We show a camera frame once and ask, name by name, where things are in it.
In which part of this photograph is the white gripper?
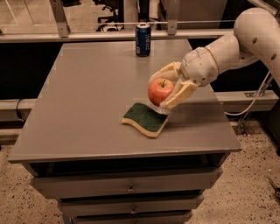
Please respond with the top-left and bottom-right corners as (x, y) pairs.
(149, 47), (219, 109)

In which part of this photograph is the red apple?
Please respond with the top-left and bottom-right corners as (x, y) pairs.
(148, 78), (174, 106)

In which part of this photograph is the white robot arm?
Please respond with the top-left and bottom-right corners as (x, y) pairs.
(150, 8), (280, 109)

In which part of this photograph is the green yellow sponge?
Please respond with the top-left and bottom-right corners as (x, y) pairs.
(122, 102), (168, 138)

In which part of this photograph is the blue soda can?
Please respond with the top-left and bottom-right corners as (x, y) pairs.
(136, 23), (151, 57)

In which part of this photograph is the black office chair base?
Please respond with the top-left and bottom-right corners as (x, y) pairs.
(92, 0), (123, 32)

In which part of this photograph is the grey drawer cabinet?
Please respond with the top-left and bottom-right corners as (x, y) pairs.
(9, 40), (241, 224)

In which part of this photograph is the top grey drawer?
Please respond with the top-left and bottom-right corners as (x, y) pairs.
(32, 167), (222, 199)

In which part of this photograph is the grey drawer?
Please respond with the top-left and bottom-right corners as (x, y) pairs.
(32, 167), (222, 199)
(59, 194), (204, 217)
(73, 211), (193, 224)

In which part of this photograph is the grey metal railing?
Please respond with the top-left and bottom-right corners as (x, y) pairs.
(0, 0), (280, 45)

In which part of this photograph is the bottom grey drawer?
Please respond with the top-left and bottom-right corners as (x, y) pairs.
(73, 211), (193, 224)

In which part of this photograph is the middle grey drawer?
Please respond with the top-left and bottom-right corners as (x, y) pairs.
(59, 194), (204, 217)

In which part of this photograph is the white cable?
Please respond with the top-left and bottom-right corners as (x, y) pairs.
(223, 71), (272, 117)

